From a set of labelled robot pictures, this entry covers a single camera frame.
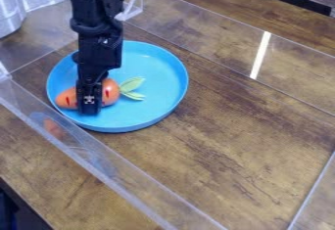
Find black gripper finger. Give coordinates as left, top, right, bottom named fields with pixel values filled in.
left=76, top=65, right=108, bottom=115

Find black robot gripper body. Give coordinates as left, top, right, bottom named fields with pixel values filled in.
left=69, top=0, right=124, bottom=69

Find orange toy carrot green leaves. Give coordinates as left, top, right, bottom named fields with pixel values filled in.
left=54, top=76, right=145, bottom=110

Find blue round plastic tray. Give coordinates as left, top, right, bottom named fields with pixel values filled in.
left=45, top=40, right=188, bottom=133

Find clear acrylic corner bracket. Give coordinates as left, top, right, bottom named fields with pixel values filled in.
left=115, top=0, right=143, bottom=22

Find clear acrylic barrier wall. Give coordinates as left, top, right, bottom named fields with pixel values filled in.
left=0, top=0, right=335, bottom=230

